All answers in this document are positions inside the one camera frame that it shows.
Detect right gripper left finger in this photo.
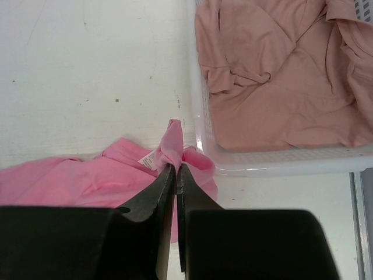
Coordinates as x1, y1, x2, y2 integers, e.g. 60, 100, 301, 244
1, 165, 175, 279

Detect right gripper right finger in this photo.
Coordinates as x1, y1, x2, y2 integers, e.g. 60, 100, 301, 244
177, 164, 338, 279

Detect pink t shirt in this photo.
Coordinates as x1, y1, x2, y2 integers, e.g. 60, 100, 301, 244
0, 118, 219, 244

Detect white plastic basket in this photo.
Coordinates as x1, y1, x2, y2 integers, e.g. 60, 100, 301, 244
186, 1, 372, 177

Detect beige t shirt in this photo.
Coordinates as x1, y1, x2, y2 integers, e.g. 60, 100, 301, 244
195, 1, 372, 152

